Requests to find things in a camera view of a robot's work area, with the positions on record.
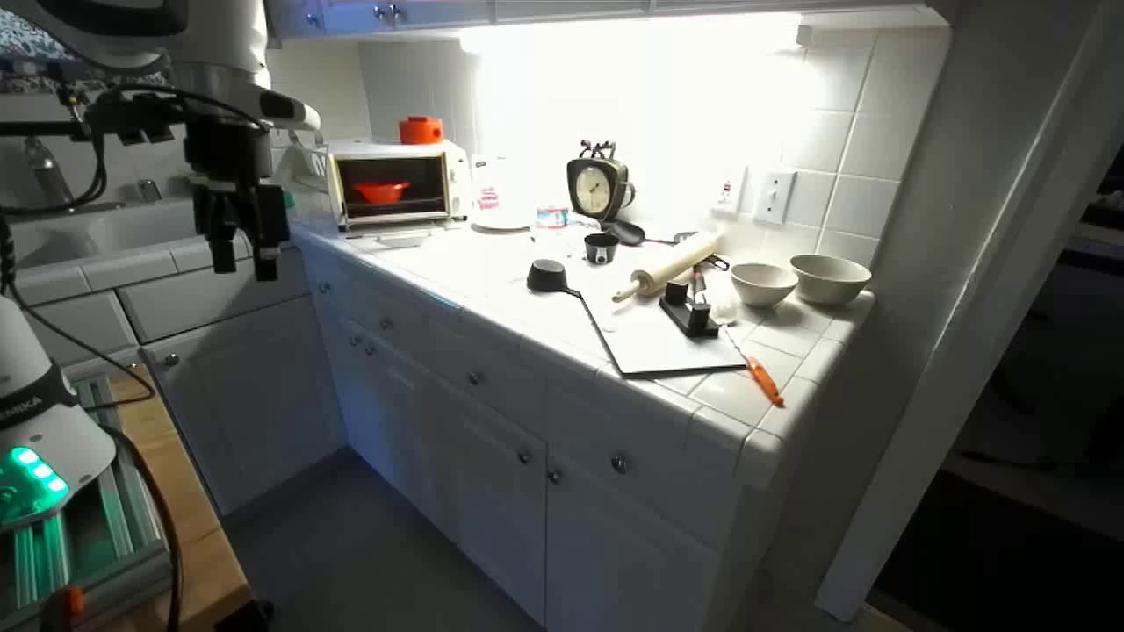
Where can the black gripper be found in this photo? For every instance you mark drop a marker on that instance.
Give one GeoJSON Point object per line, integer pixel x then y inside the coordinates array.
{"type": "Point", "coordinates": [233, 164]}

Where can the glass oven door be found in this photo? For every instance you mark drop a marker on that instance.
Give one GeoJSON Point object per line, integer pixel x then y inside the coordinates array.
{"type": "Point", "coordinates": [405, 235]}

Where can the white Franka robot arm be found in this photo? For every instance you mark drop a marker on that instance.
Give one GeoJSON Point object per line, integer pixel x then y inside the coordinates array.
{"type": "Point", "coordinates": [223, 36]}

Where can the white toaster oven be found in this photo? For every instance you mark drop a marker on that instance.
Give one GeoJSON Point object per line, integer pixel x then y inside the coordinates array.
{"type": "Point", "coordinates": [387, 151]}

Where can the small beige ceramic bowl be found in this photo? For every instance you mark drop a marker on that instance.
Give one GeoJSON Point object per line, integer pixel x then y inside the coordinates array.
{"type": "Point", "coordinates": [763, 287]}

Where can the large beige ceramic bowl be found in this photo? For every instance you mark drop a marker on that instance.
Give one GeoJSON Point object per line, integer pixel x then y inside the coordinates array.
{"type": "Point", "coordinates": [829, 281]}

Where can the white sink basin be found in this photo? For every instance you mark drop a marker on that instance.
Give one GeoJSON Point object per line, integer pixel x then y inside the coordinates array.
{"type": "Point", "coordinates": [106, 232]}

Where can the white sink cabinet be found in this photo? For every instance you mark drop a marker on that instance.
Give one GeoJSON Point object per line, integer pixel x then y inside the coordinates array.
{"type": "Point", "coordinates": [248, 397]}

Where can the white bottle red label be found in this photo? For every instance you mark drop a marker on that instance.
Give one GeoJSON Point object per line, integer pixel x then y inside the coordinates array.
{"type": "Point", "coordinates": [486, 187]}

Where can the green lit device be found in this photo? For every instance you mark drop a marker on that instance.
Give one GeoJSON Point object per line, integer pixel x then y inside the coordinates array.
{"type": "Point", "coordinates": [117, 513]}

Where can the wooden robot platform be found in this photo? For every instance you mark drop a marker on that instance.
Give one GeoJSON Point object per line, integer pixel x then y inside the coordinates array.
{"type": "Point", "coordinates": [199, 550]}

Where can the floral patterned cloth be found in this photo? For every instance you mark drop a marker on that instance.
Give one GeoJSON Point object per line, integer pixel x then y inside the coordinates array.
{"type": "Point", "coordinates": [30, 40]}

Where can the clear drinking glass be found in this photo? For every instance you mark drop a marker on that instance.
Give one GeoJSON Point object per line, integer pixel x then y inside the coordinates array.
{"type": "Point", "coordinates": [552, 227]}

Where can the white base cabinet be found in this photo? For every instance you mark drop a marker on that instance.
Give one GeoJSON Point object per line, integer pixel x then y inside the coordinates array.
{"type": "Point", "coordinates": [467, 493]}

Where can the black table clock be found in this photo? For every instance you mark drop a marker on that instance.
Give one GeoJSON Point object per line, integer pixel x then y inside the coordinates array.
{"type": "Point", "coordinates": [596, 187]}

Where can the small black cup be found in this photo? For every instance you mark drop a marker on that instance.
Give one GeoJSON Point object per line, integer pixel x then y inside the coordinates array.
{"type": "Point", "coordinates": [600, 248]}

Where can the black ladle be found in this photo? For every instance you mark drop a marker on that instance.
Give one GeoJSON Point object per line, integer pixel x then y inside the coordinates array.
{"type": "Point", "coordinates": [627, 232]}

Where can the orange clamp knob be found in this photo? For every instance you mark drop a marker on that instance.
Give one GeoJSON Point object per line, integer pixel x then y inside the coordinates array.
{"type": "Point", "coordinates": [63, 604]}

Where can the white cutting board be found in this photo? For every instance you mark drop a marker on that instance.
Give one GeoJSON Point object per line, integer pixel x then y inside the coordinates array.
{"type": "Point", "coordinates": [655, 342]}

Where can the wooden rolling pin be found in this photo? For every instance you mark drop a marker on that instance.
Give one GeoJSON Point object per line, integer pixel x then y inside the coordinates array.
{"type": "Point", "coordinates": [671, 267]}

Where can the under-cabinet light strip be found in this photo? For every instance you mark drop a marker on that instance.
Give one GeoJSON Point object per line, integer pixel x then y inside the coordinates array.
{"type": "Point", "coordinates": [633, 34]}

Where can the dark pepper grinder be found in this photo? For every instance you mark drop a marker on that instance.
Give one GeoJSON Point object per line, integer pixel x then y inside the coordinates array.
{"type": "Point", "coordinates": [699, 301]}

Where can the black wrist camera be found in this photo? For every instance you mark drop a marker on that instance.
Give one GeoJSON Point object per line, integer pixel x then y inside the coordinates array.
{"type": "Point", "coordinates": [131, 118]}

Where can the black horizontal bar mount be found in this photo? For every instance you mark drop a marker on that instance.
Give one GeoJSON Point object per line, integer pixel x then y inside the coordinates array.
{"type": "Point", "coordinates": [36, 126]}

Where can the white wall switch plate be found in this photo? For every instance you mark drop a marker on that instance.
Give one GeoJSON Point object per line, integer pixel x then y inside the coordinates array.
{"type": "Point", "coordinates": [728, 191]}

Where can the white wall outlet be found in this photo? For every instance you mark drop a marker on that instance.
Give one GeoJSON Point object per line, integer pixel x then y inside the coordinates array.
{"type": "Point", "coordinates": [774, 198]}

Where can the white door frame post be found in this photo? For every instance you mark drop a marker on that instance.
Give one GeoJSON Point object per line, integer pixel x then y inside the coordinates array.
{"type": "Point", "coordinates": [936, 353]}

